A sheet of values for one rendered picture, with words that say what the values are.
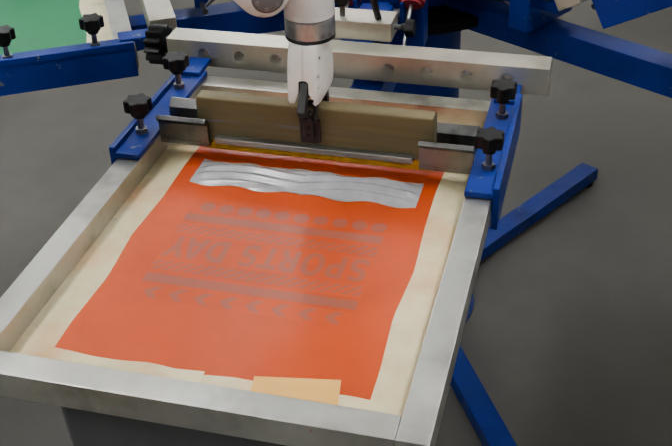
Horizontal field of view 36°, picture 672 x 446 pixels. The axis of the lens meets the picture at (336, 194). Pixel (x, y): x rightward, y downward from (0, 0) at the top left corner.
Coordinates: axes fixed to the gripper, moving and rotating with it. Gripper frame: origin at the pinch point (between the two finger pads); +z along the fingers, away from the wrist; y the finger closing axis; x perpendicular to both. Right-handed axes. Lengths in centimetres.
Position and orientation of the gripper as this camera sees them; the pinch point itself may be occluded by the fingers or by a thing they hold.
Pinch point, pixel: (315, 123)
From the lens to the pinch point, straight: 163.7
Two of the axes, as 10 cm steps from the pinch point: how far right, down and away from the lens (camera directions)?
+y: -2.5, 5.3, -8.1
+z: 0.4, 8.4, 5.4
